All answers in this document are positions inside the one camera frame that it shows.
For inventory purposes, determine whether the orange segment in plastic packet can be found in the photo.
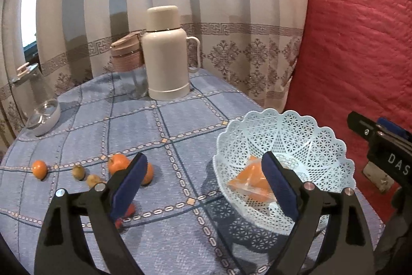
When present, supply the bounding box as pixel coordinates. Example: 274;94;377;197
227;155;279;206

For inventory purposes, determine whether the red quilted blanket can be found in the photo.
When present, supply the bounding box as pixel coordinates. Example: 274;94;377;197
283;0;412;230

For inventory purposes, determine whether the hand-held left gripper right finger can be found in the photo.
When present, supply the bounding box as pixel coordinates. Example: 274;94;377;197
261;151;375;275

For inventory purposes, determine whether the large orange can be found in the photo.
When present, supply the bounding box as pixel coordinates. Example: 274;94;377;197
114;202;136;229

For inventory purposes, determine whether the glass carafe with white base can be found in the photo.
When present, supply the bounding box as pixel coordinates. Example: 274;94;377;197
10;63;62;137

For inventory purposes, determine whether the orange with stem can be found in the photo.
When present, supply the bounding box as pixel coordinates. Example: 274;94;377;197
140;162;154;186
108;153;132;176

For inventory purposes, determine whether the small orange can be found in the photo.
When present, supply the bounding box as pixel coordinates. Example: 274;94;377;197
32;160;49;179

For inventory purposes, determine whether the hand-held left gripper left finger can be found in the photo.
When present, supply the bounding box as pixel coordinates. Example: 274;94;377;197
34;153;149;275

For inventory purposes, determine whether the blue checked tablecloth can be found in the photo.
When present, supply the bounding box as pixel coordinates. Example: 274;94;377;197
0;67;385;275

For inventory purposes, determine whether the pink lidded glass bottle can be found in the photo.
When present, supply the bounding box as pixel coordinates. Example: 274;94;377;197
109;31;147;98

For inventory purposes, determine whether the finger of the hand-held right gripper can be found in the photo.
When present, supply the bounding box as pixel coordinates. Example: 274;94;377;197
347;111;378;138
376;117;412;151

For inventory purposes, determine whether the cream thermos flask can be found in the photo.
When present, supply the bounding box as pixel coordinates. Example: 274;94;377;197
142;5;202;101

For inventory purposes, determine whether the light blue plastic basket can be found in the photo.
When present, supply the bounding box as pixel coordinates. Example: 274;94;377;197
212;108;357;236

